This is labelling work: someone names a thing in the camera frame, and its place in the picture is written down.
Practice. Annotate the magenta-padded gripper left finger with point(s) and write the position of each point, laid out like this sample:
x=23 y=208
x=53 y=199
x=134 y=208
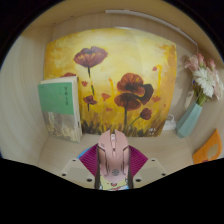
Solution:
x=87 y=161

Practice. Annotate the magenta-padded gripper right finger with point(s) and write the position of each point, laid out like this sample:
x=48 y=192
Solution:
x=138 y=161

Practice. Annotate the pink computer mouse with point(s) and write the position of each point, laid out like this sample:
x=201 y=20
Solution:
x=113 y=153

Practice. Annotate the white power adapter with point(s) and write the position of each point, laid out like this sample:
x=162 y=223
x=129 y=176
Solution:
x=170 y=124

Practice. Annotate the teal faceted vase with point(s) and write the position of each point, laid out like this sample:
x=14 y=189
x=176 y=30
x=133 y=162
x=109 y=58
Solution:
x=189 y=120

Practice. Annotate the green cover book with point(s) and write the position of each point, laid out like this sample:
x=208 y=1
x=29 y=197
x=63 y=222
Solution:
x=58 y=100

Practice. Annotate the orange cover book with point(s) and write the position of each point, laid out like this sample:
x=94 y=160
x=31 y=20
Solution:
x=208 y=150

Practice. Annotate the yellow poppy flower painting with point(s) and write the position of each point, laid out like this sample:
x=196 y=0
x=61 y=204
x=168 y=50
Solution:
x=133 y=60

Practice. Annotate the pink and white flower bouquet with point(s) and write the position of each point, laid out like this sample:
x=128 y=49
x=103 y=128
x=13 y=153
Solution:
x=205 y=80

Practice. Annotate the light wooden shelf board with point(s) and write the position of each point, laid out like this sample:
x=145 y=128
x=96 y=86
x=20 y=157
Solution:
x=76 y=16

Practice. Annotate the white light bar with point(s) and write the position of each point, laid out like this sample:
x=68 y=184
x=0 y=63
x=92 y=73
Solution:
x=150 y=16

